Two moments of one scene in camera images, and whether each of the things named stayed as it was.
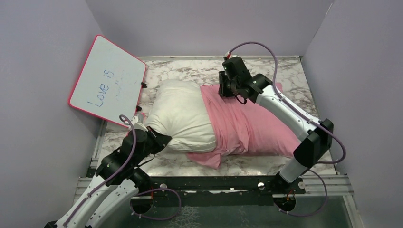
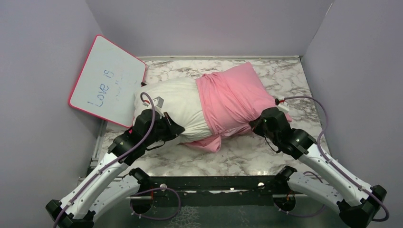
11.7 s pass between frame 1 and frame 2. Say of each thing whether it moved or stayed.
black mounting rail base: stayed
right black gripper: moved
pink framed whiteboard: stayed
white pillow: moved
